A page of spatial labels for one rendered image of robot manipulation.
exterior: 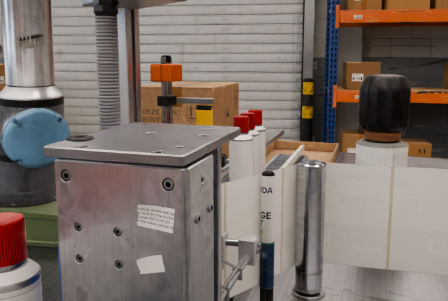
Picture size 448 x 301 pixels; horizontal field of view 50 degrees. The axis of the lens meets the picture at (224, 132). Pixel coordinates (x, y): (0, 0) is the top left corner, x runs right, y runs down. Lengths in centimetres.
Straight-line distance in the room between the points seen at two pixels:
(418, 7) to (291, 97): 151
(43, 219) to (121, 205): 70
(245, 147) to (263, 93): 418
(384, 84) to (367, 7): 381
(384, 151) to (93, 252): 56
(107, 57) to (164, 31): 463
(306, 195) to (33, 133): 51
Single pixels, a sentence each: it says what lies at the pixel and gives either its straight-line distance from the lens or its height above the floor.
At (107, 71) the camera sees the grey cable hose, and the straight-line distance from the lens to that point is 70.
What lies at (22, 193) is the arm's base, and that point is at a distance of 109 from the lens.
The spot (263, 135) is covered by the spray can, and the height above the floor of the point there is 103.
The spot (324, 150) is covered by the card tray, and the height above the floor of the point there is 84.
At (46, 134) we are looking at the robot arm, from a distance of 93.
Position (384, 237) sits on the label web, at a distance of 70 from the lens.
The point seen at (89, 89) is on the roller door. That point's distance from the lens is 563.
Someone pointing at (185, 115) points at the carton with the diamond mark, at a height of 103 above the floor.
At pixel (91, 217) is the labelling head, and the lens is 36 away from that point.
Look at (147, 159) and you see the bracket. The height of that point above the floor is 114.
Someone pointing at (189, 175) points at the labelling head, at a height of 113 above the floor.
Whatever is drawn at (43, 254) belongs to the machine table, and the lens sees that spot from 102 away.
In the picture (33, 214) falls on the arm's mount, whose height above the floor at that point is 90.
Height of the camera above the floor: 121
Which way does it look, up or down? 9 degrees down
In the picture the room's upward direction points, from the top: straight up
